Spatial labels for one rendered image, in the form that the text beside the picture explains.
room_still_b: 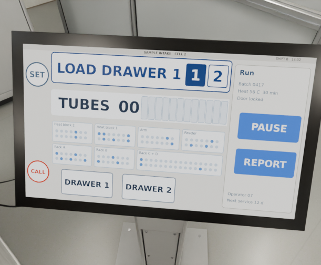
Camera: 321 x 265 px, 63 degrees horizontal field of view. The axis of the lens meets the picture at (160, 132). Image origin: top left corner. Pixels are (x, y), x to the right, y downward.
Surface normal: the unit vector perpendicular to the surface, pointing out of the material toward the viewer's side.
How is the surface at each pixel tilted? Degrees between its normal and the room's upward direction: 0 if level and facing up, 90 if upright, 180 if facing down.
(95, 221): 0
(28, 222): 0
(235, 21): 90
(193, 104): 50
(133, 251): 5
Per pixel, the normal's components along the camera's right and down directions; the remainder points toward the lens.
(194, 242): 0.09, -0.66
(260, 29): -0.73, 0.51
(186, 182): -0.07, 0.14
